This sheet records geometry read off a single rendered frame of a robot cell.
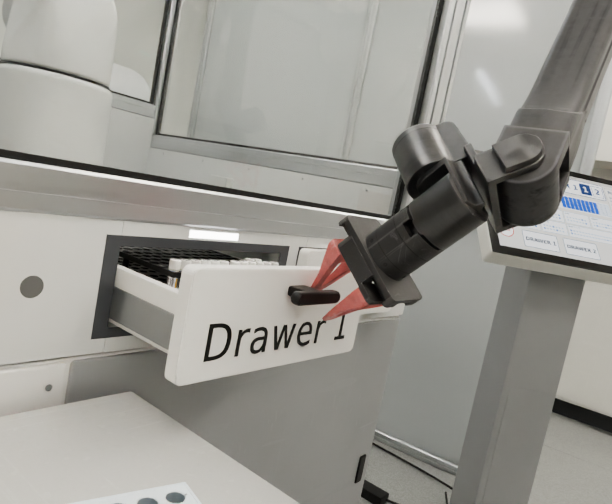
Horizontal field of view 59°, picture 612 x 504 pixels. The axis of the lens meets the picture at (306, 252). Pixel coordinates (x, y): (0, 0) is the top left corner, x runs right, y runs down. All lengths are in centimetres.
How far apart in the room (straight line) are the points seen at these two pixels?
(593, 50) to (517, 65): 173
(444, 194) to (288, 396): 50
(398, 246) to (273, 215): 27
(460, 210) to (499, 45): 192
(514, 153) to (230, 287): 28
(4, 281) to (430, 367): 199
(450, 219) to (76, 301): 38
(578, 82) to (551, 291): 97
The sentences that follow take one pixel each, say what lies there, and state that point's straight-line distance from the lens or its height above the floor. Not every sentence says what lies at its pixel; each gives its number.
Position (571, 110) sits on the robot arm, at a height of 113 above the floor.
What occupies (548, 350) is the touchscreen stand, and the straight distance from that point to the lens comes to 154.
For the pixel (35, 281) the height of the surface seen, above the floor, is 88.
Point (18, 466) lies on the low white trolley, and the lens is 50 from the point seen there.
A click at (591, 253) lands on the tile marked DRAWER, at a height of 100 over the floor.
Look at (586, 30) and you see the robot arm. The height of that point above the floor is 122.
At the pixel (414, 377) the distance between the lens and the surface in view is 240.
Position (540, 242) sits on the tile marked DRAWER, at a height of 100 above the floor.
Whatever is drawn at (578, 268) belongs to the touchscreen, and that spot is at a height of 96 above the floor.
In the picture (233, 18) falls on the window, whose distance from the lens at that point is 70.
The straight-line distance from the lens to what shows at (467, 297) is 228.
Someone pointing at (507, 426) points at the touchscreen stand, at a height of 52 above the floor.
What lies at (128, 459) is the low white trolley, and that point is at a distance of 51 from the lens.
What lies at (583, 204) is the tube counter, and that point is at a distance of 154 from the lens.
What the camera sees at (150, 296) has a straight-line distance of 56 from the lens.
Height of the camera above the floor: 101
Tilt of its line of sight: 6 degrees down
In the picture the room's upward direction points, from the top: 11 degrees clockwise
